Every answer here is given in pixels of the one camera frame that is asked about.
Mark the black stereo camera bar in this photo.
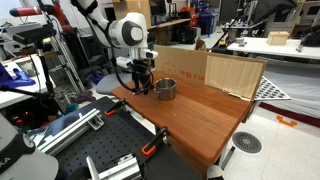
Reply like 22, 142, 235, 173
12, 23, 58, 46

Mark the white background table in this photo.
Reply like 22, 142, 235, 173
227, 36, 320, 61

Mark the dotted calibration board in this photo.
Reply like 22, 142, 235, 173
253, 75, 292, 102

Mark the black clamp with orange handle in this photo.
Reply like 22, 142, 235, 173
140, 126, 169, 157
104, 98, 128, 117

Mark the small wooden box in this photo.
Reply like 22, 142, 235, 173
266, 30, 290, 47

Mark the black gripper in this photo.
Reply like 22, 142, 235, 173
130, 59, 153, 95

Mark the grey covered table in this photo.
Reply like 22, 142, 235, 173
256, 58, 320, 119

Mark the metal cup with handle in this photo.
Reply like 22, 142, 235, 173
153, 77, 177, 101

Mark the brown printed cardboard panel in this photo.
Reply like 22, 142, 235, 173
153, 44, 209, 84

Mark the white robot base black band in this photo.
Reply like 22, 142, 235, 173
0, 113, 60, 180

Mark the blue plastic object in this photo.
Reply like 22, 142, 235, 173
0, 63, 37, 89

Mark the aluminium rail with bracket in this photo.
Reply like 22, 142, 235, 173
85, 154, 143, 180

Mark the large cardboard box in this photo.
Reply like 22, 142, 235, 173
112, 0, 153, 29

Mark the small teal container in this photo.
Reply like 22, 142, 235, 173
64, 94, 79, 114

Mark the small metal bowl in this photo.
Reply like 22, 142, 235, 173
233, 36, 248, 48

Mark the black camera stand pole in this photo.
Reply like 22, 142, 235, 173
34, 44, 57, 98

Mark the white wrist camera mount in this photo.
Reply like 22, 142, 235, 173
115, 56, 134, 69

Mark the black perforated breadboard table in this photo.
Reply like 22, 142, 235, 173
26, 96, 203, 180

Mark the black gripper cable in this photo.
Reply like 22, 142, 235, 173
84, 14, 156, 95

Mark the black photo softbox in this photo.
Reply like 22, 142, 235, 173
249, 0, 298, 24

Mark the light plain cardboard panel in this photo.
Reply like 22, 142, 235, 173
203, 53, 268, 102

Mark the white desk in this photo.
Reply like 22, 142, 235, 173
0, 56, 48, 110

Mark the long aluminium extrusion rail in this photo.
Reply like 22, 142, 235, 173
33, 108, 105, 157

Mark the silver aluminium frame stand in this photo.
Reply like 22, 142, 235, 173
49, 33, 87, 95

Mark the orange floor bracket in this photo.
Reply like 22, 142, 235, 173
276, 115, 298, 128

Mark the round grey floor drain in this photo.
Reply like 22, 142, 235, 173
231, 131, 263, 154

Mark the wooden table with metal legs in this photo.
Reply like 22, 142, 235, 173
110, 69, 254, 180

